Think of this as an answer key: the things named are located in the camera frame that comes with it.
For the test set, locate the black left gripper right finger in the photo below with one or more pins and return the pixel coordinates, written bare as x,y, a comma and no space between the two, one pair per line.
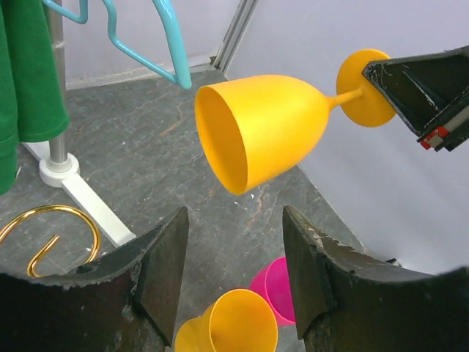
345,300

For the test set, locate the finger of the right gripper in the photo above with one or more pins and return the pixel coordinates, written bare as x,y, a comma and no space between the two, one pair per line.
425,90

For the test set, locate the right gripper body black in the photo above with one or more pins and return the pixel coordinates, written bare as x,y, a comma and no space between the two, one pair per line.
449,135

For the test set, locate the orange wine glass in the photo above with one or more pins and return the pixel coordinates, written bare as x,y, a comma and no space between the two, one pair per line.
253,129
240,320

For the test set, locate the silver white clothes rail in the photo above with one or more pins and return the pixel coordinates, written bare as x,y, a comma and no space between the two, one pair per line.
60,169

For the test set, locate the gold wine glass rack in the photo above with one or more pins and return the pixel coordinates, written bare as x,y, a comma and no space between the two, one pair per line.
31,269

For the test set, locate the pink wine glass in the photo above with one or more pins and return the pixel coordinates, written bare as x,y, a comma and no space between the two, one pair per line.
272,283

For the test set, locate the green cloth on hanger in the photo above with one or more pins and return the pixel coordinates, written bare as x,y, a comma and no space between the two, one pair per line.
32,109

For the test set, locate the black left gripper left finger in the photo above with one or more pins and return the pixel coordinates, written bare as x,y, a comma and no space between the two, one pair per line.
126,300

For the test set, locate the teal wire clothes hanger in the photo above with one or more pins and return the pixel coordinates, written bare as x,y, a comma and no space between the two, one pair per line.
168,18

